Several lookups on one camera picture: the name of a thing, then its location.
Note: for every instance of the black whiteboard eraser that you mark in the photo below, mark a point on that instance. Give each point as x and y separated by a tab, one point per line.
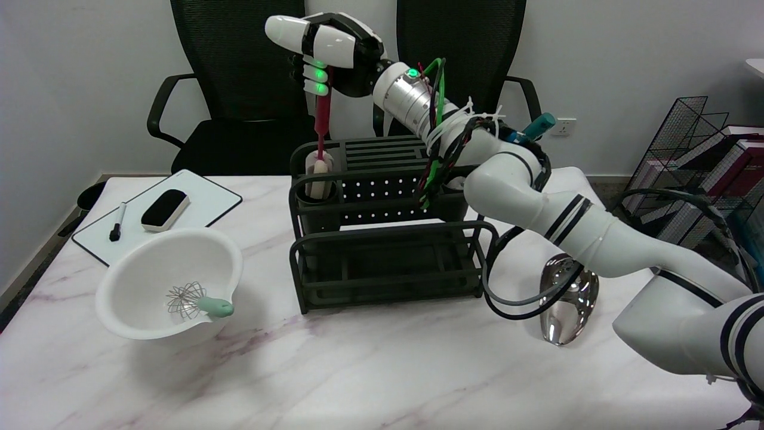
165	209

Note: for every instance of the black mesh office chair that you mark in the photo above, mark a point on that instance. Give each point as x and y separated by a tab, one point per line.
471	54
239	119

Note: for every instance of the white mixing bowl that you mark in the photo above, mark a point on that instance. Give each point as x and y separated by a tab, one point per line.
170	283

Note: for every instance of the small white whiteboard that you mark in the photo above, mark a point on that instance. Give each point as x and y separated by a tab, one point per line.
158	212

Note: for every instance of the black round chair base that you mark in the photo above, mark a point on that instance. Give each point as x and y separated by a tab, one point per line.
89	197

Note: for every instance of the shiny steel ladle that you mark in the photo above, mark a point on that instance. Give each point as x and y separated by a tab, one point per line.
564	304

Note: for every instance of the black whiteboard marker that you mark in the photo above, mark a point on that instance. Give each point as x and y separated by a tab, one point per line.
116	222

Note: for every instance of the dark green kitchen storage rack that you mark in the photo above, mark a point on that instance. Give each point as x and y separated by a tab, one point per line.
382	239

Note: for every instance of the pink sponge bottle brush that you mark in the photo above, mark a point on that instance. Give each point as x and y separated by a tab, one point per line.
320	155

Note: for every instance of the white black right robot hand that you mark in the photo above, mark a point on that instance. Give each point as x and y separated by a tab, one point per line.
334	54

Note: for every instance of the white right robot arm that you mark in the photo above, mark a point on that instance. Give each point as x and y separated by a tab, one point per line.
537	197

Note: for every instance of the white dark red book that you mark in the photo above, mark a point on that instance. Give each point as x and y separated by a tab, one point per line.
743	173
725	143

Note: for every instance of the white wall power socket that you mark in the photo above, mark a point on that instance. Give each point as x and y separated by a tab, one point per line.
563	127

